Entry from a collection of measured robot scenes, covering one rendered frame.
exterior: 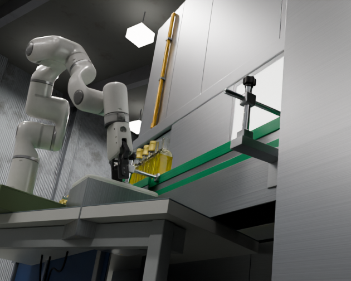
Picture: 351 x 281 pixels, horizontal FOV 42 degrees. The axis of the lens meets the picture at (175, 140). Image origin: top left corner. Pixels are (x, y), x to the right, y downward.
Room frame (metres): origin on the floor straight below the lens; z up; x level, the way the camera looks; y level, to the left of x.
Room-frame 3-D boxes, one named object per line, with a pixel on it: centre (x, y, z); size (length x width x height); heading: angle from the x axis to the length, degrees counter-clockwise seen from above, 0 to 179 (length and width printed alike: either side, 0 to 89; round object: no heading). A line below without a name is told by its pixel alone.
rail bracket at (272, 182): (0.87, -0.16, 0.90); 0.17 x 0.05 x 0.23; 116
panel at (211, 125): (1.43, -0.18, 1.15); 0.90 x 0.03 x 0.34; 26
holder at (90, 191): (1.31, 0.13, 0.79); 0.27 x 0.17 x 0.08; 116
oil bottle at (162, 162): (1.57, 0.04, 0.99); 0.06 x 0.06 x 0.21; 26
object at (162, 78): (2.06, 0.12, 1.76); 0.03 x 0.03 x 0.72; 26
